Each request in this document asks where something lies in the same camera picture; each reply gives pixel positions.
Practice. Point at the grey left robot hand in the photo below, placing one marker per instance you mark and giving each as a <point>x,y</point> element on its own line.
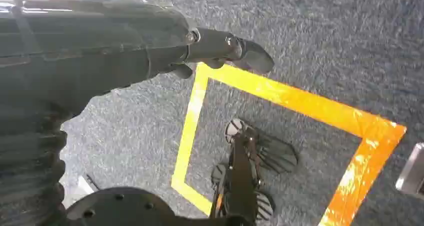
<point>82,49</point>

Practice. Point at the ribbed grey left arm sleeve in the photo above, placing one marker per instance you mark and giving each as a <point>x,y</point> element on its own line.
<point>30,171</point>

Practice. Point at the silver metal block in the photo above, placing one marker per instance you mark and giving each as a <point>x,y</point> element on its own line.
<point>412,174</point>

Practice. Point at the black round robot plate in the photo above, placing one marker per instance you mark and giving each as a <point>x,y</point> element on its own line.
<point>132,209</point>

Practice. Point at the yellow floor tape square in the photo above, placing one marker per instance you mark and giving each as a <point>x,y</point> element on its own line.
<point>299,102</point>

